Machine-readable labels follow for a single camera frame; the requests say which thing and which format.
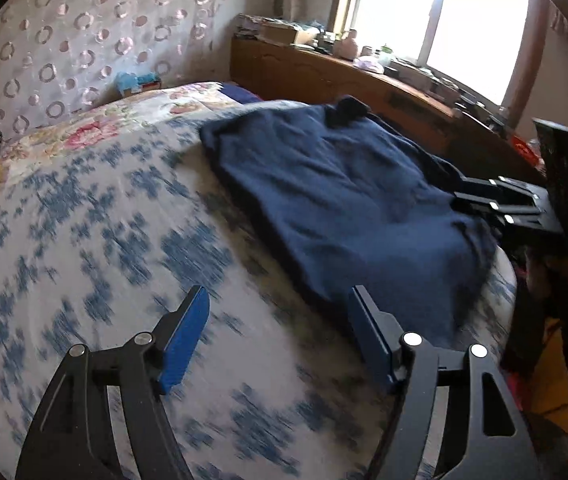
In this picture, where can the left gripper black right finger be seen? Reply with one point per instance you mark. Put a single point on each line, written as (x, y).
(458, 396)

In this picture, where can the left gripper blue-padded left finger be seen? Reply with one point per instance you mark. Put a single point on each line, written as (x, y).
(71, 437)

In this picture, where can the navy blue printed t-shirt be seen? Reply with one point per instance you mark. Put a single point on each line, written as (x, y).
(349, 199)

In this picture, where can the blue floral white blanket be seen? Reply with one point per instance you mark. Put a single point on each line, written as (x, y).
(98, 244)

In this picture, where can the pink ceramic figurine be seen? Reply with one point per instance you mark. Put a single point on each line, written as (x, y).
(346, 47)

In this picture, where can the wooden sideboard cabinet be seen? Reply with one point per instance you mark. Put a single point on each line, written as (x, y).
(285, 73)

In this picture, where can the cardboard box on sideboard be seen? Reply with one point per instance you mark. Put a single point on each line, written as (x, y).
(285, 34)

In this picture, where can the floral bed quilt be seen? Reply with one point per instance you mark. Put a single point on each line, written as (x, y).
(85, 129)

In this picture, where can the blue tissue box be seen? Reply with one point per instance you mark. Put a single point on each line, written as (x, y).
(129, 84)

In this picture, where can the circle-patterned sheer curtain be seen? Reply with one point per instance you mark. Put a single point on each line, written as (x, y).
(60, 57)

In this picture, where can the window with frame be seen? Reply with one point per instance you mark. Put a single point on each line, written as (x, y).
(489, 49)

